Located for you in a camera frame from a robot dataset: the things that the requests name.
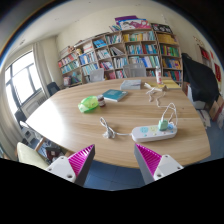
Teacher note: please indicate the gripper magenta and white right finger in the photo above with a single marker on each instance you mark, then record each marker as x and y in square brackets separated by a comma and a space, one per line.
[154, 166]

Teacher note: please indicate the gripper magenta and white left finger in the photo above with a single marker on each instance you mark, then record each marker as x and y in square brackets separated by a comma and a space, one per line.
[75, 167]

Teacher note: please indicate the light green charger plug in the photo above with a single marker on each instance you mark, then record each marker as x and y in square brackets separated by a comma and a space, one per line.
[162, 125]

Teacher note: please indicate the white power strip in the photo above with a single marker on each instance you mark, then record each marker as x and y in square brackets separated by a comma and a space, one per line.
[153, 133]

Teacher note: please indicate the cream cushioned chair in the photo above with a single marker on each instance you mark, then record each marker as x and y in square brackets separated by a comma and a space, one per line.
[29, 156]

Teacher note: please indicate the green plastic container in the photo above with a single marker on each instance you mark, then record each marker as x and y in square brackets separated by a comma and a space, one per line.
[88, 104]

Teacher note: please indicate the small brown jar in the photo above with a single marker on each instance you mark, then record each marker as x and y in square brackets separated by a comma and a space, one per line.
[101, 100]

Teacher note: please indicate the teal book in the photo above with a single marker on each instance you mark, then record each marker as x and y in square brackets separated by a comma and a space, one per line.
[114, 95]

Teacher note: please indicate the dark blue chair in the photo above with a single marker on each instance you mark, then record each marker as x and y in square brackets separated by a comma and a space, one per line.
[52, 88]

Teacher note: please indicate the yellow paper pad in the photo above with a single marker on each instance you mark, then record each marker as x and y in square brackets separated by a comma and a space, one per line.
[168, 83]

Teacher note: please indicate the grey book stack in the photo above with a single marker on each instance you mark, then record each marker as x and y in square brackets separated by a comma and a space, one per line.
[130, 85]

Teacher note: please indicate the cardboard box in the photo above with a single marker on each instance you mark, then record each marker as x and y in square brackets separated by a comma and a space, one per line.
[216, 108]

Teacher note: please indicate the white bottle red label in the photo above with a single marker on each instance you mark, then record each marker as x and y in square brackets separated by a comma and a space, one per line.
[158, 75]

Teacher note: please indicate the white office chair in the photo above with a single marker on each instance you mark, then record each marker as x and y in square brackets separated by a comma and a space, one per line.
[97, 75]

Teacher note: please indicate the black cloth covered object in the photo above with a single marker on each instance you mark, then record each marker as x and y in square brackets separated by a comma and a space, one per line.
[202, 81]

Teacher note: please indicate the grey mesh office chair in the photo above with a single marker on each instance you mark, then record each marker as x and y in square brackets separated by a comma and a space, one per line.
[135, 70]

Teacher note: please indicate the window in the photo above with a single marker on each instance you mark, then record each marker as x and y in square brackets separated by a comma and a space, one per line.
[22, 79]

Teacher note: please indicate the beige curtain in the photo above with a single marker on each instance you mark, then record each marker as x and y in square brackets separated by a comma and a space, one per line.
[42, 67]

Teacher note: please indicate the large wooden bookshelf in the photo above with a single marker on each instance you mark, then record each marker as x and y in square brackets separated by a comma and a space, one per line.
[112, 51]

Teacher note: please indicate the colourful posters atop shelf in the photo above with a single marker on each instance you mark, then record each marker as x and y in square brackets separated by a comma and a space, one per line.
[129, 22]

